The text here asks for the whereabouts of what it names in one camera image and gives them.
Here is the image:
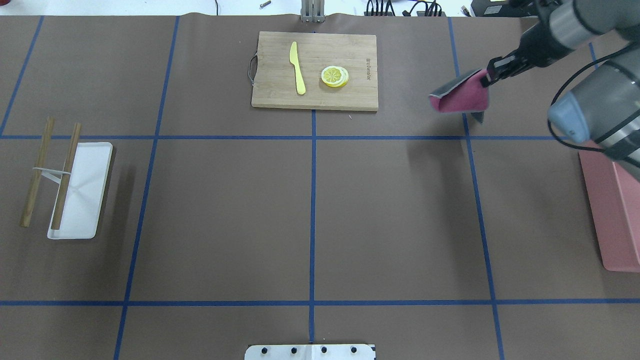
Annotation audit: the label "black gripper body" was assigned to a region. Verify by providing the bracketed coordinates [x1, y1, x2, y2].
[515, 21, 563, 68]

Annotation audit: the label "pink and grey cloth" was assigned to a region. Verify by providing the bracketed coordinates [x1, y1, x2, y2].
[428, 68, 490, 124]

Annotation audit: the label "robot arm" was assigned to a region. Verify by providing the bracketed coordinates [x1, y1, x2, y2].
[481, 0, 640, 179]

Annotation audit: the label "yellow lemon slices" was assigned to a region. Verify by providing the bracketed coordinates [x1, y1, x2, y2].
[320, 65, 350, 88]

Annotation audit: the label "pink plastic bin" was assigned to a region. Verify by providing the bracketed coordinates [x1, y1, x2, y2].
[578, 150, 640, 273]

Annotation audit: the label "yellow plastic knife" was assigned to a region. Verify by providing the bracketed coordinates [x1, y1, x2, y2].
[288, 41, 307, 96]

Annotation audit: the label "bamboo cutting board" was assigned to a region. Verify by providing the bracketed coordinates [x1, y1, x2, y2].
[251, 30, 379, 112]

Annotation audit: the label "wooden chopstick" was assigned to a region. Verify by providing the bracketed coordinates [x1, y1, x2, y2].
[50, 123, 82, 231]
[19, 116, 55, 228]

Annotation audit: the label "white chopstick band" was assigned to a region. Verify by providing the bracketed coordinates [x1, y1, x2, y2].
[32, 167, 71, 185]

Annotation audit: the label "aluminium frame post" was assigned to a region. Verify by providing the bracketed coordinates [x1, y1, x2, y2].
[300, 0, 326, 23]

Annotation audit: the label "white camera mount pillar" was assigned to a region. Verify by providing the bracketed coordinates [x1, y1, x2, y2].
[244, 343, 377, 360]

